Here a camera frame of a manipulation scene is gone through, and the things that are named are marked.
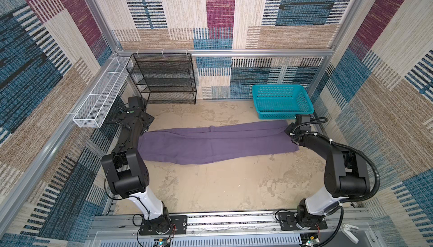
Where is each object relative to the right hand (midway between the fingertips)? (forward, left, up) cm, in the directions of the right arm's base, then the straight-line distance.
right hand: (290, 131), depth 96 cm
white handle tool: (-46, -10, -4) cm, 47 cm away
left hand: (+3, +78, +11) cm, 79 cm away
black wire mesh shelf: (+37, +74, +11) cm, 84 cm away
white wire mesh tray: (-3, +92, +27) cm, 96 cm away
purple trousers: (-3, +66, -7) cm, 66 cm away
